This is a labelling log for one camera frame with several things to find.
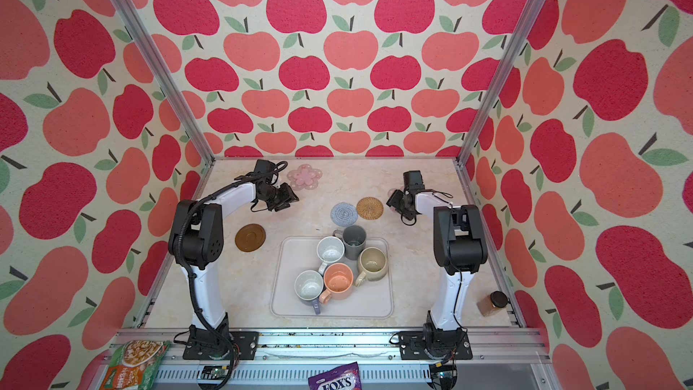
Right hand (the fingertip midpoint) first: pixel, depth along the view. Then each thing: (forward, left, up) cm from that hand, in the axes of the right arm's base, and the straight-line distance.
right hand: (400, 204), depth 103 cm
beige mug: (-25, +9, -1) cm, 27 cm away
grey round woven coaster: (-6, +21, -1) cm, 22 cm away
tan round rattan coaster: (-2, +11, -2) cm, 12 cm away
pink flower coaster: (+12, +41, -2) cm, 43 cm away
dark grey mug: (-19, +16, +2) cm, 25 cm away
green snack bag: (-60, +71, +2) cm, 93 cm away
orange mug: (-32, +20, 0) cm, 38 cm away
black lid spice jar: (-36, -24, +4) cm, 43 cm away
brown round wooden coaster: (-19, +54, -1) cm, 58 cm away
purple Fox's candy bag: (-57, +16, -1) cm, 59 cm away
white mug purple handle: (-34, +29, -1) cm, 45 cm away
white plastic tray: (-23, +38, -3) cm, 45 cm away
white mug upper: (-22, +24, 0) cm, 33 cm away
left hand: (-5, +38, +4) cm, 39 cm away
